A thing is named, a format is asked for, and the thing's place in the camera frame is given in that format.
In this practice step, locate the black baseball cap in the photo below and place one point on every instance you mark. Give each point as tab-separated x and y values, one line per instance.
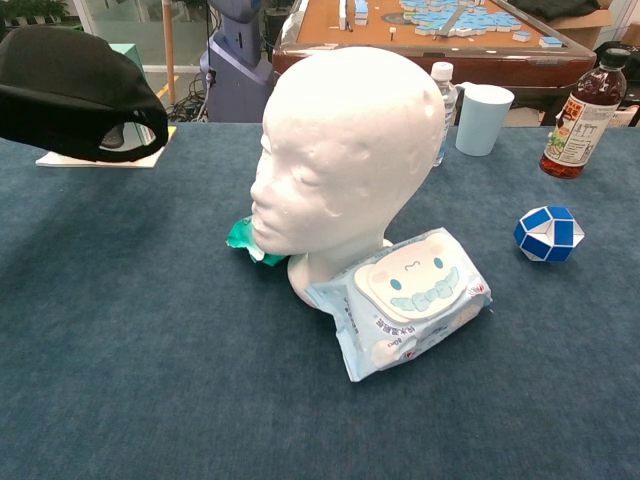
65	95

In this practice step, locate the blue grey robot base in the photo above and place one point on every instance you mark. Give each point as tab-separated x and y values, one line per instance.
240	75

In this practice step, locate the white foam mannequin head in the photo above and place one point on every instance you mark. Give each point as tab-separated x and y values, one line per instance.
340	150

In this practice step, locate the clear water bottle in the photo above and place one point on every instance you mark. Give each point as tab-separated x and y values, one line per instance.
447	100

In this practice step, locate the dark tea drink bottle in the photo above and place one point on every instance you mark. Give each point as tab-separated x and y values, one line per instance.
585	110

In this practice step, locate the green crumpled plastic packet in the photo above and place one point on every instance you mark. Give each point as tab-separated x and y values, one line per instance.
242	235

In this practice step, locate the light blue wet wipes pack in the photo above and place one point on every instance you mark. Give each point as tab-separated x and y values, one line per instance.
400	310

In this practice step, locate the white flat square board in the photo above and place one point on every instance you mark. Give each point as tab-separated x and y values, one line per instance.
150	163

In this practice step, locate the light blue plastic cup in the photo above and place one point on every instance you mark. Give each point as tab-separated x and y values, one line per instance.
480	125

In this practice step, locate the blue table cloth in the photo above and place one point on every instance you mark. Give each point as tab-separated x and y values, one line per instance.
200	400

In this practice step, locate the blue white snake puzzle ball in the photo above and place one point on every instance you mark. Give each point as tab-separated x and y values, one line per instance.
547	235

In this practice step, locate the wooden pole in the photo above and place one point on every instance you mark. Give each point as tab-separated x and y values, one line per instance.
169	50

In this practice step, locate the brown mahjong table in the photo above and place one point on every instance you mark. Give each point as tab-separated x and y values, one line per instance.
500	65

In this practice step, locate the blue mahjong tile heap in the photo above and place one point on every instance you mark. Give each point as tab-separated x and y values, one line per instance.
465	20

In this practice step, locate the teal Philips speaker box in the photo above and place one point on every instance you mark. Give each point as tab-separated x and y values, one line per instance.
131	52

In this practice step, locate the blue white mahjong tile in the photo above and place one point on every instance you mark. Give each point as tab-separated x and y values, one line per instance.
550	42
525	36

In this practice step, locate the white printed carton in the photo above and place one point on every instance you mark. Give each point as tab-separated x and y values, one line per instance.
625	117

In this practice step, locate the black cloth heap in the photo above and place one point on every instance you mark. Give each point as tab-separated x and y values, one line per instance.
555	7

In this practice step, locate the cardboard box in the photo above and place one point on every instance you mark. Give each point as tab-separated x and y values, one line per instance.
585	32

